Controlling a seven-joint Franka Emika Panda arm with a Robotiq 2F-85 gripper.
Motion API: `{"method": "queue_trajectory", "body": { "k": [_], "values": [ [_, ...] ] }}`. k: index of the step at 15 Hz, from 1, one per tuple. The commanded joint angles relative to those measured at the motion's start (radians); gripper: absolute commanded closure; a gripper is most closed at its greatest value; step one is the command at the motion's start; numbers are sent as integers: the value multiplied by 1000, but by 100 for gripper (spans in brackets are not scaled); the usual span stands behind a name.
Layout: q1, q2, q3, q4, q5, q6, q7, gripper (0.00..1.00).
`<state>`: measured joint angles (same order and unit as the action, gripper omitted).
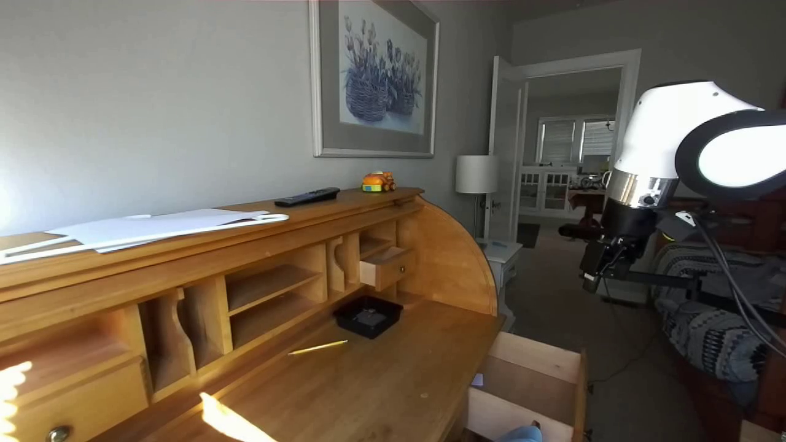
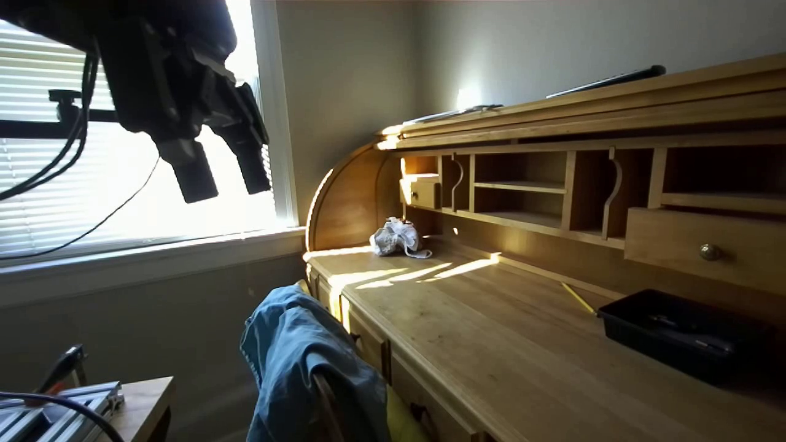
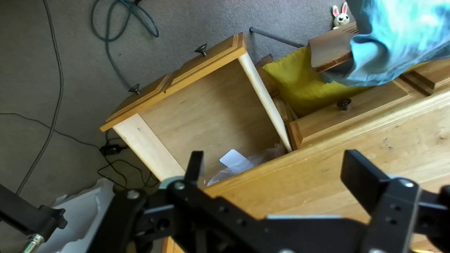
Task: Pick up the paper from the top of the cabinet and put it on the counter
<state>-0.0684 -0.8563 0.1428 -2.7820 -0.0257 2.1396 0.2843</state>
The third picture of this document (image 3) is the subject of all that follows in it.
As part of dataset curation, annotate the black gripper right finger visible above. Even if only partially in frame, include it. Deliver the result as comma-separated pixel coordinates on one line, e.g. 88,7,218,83
340,149,422,253

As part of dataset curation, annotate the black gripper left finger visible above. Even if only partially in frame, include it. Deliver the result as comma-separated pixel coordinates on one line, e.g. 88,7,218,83
167,149,208,199

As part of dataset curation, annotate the small white paper slip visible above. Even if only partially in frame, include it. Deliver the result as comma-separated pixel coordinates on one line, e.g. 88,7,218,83
218,147,257,174

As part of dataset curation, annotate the wooden roll-top desk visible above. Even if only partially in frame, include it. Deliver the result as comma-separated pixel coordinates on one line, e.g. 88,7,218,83
160,55,450,253

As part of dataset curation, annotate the large open wooden drawer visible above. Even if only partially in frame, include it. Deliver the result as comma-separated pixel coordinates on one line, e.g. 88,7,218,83
98,32,294,188

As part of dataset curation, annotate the wooden drawer with yellow cloth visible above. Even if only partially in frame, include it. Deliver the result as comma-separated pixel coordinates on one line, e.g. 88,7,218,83
261,46,426,152

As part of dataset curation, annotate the black power plug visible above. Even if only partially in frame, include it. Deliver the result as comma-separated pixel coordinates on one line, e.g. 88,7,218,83
98,142,126,156

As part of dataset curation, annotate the white foam piece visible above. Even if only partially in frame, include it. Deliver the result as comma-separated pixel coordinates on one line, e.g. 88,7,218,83
33,177,116,253

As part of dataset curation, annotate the yellow cloth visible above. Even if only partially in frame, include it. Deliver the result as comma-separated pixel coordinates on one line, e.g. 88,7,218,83
261,46,371,118

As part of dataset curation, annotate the brown wooden board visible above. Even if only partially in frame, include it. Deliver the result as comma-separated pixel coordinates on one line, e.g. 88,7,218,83
308,22,361,74

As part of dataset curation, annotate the light blue cloth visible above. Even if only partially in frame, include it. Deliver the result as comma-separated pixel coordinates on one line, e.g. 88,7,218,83
322,0,450,88

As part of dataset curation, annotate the dark metal rod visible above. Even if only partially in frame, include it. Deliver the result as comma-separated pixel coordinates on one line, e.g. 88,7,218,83
247,25,306,49

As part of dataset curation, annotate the white bunny toy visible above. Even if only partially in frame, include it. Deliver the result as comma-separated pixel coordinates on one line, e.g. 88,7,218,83
330,1,353,31

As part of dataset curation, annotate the blue cable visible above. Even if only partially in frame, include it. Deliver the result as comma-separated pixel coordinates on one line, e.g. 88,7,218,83
90,0,160,92

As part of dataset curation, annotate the grey floor cable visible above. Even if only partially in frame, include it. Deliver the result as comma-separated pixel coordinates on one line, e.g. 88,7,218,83
15,0,64,195

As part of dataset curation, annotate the thin black cable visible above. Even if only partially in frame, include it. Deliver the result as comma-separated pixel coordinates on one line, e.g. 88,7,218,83
0,111,152,188

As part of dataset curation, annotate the black mount bracket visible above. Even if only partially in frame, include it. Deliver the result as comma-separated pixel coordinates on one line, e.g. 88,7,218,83
0,182,69,253

